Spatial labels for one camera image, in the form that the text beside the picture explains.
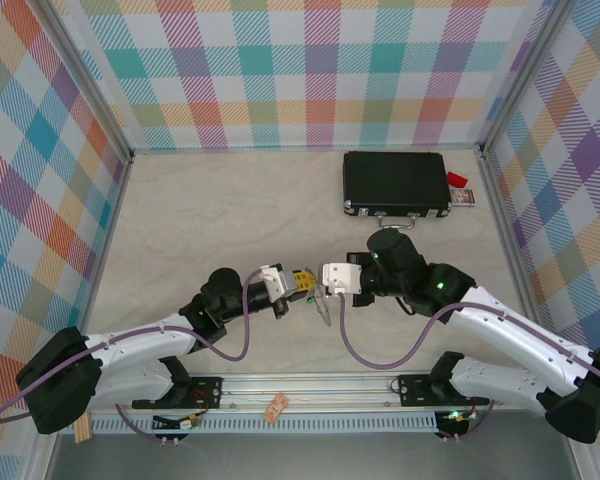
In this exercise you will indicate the black carrying case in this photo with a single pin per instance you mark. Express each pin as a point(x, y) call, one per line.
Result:
point(395, 182)

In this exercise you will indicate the small purple card box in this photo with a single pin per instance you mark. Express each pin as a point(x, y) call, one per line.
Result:
point(463, 197)

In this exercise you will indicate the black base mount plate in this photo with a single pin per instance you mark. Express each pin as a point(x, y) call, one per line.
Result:
point(205, 392)
point(415, 390)

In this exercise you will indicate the aluminium frame post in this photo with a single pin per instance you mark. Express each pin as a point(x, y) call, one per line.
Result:
point(523, 75)
point(90, 80)

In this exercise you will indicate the green electrical connector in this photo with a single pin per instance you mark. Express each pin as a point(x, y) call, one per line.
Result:
point(190, 423)
point(455, 416)

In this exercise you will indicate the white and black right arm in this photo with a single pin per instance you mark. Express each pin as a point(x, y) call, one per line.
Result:
point(520, 330)

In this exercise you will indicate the wooden block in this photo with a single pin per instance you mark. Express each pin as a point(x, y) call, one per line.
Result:
point(83, 429)

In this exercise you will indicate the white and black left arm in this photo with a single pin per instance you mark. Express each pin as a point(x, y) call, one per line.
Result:
point(140, 350)

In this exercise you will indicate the red block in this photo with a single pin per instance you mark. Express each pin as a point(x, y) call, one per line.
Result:
point(456, 178)

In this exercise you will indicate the aluminium frame floor bar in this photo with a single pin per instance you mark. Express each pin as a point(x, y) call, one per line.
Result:
point(110, 225)
point(507, 225)

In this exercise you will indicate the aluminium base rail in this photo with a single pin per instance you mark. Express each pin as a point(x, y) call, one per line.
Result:
point(310, 390)

